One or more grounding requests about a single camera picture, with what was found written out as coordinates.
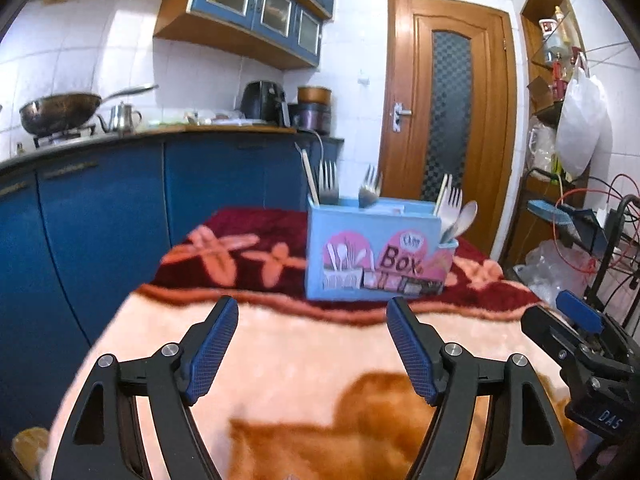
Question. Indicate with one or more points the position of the black metal cart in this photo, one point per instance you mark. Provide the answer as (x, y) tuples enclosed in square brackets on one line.
[(614, 242)]

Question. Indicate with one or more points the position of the plush floral blanket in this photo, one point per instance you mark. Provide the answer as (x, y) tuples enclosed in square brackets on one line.
[(306, 390)]

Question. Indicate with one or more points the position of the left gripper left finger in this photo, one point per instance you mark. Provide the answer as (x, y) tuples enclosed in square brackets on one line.
[(103, 438)]

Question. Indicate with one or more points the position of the blue kitchen base cabinet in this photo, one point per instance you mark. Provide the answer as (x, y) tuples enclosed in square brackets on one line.
[(86, 222)]

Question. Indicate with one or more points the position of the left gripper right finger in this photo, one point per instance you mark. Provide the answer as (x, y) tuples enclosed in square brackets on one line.
[(523, 438)]

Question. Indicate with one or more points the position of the black wok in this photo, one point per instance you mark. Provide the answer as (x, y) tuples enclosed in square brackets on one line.
[(67, 111)]

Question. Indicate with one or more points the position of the blue wall cabinet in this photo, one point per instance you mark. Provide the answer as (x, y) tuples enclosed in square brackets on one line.
[(284, 34)]

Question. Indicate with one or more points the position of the white hanging plastic bag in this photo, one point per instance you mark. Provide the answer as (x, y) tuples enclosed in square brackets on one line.
[(583, 120)]

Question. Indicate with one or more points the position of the white plastic fork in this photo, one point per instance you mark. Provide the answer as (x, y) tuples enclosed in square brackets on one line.
[(450, 208)]

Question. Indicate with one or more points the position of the wooden chopstick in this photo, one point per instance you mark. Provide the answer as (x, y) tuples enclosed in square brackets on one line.
[(312, 187)]

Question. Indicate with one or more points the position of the clear plastic bag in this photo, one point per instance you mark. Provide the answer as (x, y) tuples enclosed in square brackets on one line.
[(551, 267)]

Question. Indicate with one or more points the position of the wooden shelf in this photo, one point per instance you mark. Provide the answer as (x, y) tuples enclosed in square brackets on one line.
[(553, 41)]

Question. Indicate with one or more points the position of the black air fryer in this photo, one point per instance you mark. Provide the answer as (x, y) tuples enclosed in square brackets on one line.
[(265, 100)]

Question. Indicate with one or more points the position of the steel kettle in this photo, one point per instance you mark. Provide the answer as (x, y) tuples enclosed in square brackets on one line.
[(123, 120)]

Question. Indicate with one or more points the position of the beige plastic spoon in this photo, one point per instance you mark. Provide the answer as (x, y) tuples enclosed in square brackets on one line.
[(464, 221)]

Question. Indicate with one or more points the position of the steel fork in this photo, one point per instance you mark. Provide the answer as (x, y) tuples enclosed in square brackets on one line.
[(329, 193), (370, 188)]

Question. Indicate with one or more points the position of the blue chopstick box holder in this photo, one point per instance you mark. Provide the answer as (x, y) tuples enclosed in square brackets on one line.
[(390, 249)]

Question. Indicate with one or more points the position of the wooden door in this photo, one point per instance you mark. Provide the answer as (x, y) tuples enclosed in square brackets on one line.
[(450, 107)]

